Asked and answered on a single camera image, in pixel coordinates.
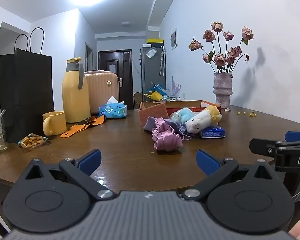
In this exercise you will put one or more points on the clear bag of cotton pads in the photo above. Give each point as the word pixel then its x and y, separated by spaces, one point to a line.
pixel 175 116

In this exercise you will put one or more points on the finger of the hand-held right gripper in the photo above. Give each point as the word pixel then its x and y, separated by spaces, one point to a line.
pixel 262 146
pixel 297 136

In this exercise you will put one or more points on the pink satin bag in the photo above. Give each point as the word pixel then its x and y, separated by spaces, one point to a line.
pixel 165 142

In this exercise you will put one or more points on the blue tissue packet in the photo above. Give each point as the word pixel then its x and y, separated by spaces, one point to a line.
pixel 212 132

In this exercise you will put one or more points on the clear bag of crackers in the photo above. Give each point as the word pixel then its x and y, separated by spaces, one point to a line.
pixel 32 141

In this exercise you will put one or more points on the hanging folded umbrella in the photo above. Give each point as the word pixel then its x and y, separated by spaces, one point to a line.
pixel 162 60

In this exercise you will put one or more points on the pink textured vase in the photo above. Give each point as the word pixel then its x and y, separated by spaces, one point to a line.
pixel 222 90

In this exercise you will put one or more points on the clear drinking straw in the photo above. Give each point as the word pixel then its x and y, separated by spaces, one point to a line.
pixel 1 116

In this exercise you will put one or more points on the lavender knit towel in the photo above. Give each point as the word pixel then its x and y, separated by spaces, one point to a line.
pixel 150 124

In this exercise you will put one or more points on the black paper shopping bag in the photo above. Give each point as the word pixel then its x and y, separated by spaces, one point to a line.
pixel 27 92

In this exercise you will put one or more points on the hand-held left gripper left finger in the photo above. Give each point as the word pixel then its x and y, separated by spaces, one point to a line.
pixel 91 159

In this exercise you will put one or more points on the dark brown entrance door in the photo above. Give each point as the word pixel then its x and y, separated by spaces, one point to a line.
pixel 122 85

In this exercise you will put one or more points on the small cart with bottles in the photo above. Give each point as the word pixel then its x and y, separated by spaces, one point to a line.
pixel 171 98

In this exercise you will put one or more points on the yellow shopping bag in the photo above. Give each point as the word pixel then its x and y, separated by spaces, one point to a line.
pixel 153 95

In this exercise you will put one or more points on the scattered yellow flower bits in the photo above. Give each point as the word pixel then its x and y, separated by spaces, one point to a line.
pixel 251 115

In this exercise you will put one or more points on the grey refrigerator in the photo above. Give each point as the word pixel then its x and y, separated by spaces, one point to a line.
pixel 152 75

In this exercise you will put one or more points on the yellow thermos jug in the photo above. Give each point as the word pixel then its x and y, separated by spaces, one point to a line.
pixel 75 100

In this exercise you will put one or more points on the paper note on refrigerator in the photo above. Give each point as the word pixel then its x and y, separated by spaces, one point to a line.
pixel 151 53

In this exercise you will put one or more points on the yellow box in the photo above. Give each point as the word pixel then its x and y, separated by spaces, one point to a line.
pixel 155 41

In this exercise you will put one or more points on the blue shopping bag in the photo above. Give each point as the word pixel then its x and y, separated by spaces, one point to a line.
pixel 160 88

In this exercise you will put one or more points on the bunch of dried roses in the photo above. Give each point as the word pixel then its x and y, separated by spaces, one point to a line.
pixel 220 59

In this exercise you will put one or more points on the white paper on door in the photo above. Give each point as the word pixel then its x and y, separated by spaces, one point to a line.
pixel 112 68

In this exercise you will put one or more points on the white yellow alpaca plush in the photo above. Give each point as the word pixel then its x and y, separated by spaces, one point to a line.
pixel 197 123

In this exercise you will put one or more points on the pink ribbed suitcase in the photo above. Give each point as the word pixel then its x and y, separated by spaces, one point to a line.
pixel 102 92

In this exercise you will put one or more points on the yellow ceramic mug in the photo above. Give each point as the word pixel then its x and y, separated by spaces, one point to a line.
pixel 56 123

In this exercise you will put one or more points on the orange cardboard box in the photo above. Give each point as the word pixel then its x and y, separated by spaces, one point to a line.
pixel 180 104

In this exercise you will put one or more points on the small round ceiling lamp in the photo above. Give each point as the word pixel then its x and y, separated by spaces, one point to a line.
pixel 126 24

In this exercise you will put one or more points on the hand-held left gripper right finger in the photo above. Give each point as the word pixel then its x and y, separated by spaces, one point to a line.
pixel 207 163

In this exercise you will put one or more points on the side room door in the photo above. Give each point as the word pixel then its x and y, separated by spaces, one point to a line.
pixel 88 57

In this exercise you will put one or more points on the blue wet wipes pack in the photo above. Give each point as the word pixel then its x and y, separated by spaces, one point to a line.
pixel 112 111

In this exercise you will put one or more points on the framed wall picture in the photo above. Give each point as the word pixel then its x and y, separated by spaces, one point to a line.
pixel 174 39

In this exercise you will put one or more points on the light blue plush toy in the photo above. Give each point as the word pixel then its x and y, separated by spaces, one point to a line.
pixel 187 115

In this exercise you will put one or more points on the brown cardboard carton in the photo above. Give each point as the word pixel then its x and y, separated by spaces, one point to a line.
pixel 138 100

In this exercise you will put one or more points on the fallen rose petal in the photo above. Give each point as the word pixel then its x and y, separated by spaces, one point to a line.
pixel 226 109

